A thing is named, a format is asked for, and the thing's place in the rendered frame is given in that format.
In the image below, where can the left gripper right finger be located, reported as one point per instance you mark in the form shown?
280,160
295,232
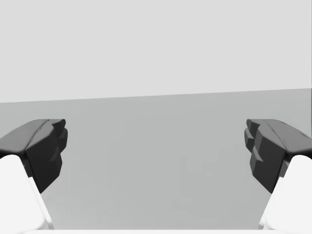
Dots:
273,156

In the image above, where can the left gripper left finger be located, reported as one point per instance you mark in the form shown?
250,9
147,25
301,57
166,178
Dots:
36,156

